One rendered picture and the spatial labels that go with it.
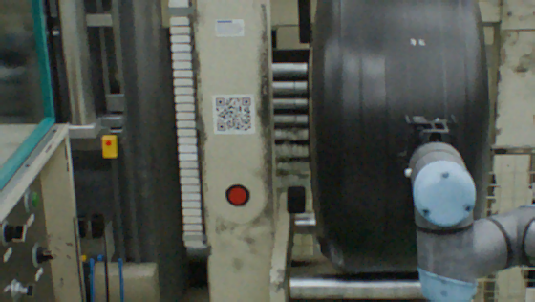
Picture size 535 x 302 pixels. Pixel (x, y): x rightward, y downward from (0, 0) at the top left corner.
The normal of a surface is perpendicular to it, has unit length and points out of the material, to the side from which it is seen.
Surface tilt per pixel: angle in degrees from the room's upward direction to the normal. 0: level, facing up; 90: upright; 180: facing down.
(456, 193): 84
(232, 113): 90
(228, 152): 90
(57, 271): 90
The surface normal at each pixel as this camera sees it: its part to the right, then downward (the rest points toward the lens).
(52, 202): -0.06, 0.35
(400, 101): -0.07, -0.11
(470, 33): 0.62, -0.40
